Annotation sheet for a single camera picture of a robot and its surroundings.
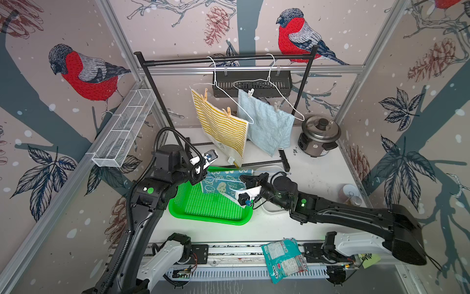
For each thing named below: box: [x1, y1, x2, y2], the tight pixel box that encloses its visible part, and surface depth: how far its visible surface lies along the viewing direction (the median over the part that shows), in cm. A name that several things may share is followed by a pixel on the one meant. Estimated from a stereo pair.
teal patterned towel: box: [200, 169, 254, 198], surface depth 81 cm
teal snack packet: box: [260, 237, 310, 285], surface depth 72 cm
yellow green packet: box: [362, 253, 381, 269], surface depth 73 cm
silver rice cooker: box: [297, 115, 342, 158], surface depth 97 cm
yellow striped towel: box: [190, 88, 250, 168], surface depth 85 cm
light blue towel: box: [237, 88, 295, 157], surface depth 88 cm
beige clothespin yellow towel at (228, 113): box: [221, 106, 232, 119], surface depth 75 cm
